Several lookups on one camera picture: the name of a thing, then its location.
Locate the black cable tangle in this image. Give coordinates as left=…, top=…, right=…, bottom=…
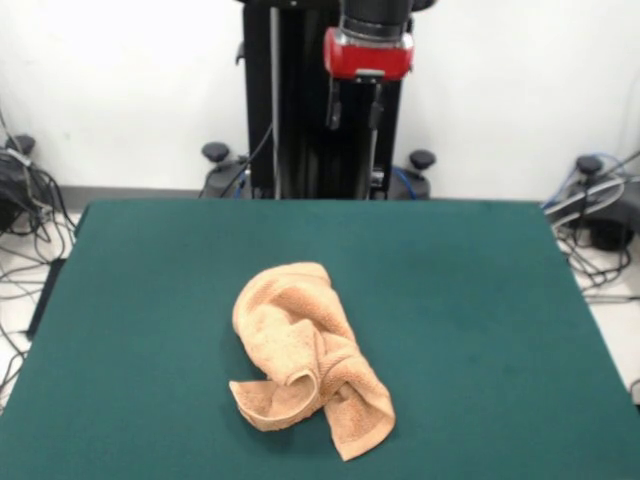
left=549, top=219, right=639, bottom=304
left=0, top=164, right=77, bottom=401

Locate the long blue cable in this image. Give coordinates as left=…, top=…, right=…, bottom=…
left=541, top=149, right=640, bottom=211

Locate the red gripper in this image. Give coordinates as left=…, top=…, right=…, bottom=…
left=322, top=29, right=416, bottom=131

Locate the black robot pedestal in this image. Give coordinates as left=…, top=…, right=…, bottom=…
left=234, top=0, right=436, bottom=201

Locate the black pedestal leg with knob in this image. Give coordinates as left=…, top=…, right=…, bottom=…
left=198, top=142, right=252, bottom=200
left=388, top=149, right=435, bottom=200
left=0, top=133, right=37, bottom=234
left=549, top=154, right=640, bottom=252

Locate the peach terry towel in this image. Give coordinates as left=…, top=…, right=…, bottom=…
left=228, top=260, right=397, bottom=463

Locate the dark green table cloth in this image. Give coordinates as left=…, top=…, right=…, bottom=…
left=0, top=198, right=640, bottom=480

